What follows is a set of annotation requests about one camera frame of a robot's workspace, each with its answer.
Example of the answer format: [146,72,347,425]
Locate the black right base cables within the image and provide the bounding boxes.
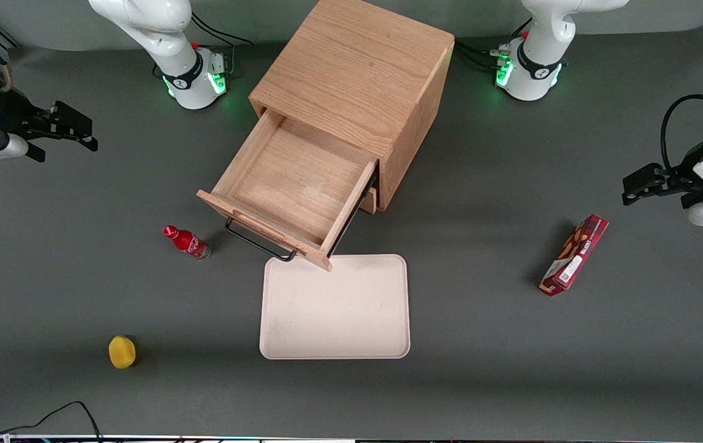
[191,11,254,47]

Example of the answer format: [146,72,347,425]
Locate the black floor cable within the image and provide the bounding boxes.
[0,401,103,442]

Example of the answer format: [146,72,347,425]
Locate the black left base cables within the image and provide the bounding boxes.
[455,18,515,71]

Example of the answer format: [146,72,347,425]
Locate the black base cables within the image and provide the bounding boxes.
[455,18,515,71]
[191,11,254,47]

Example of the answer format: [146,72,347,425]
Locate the red cookie box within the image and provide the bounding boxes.
[539,214,609,297]

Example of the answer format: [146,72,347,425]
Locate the black metal drawer handle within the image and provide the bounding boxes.
[225,217,298,262]

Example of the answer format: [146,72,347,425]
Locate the red cola bottle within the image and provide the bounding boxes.
[163,225,211,261]

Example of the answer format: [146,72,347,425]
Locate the beige plastic tray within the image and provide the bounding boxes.
[259,254,411,360]

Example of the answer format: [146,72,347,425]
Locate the yellow lemon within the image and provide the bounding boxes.
[108,335,137,370]

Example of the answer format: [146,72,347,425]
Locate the wooden drawer cabinet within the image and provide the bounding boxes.
[249,0,456,213]

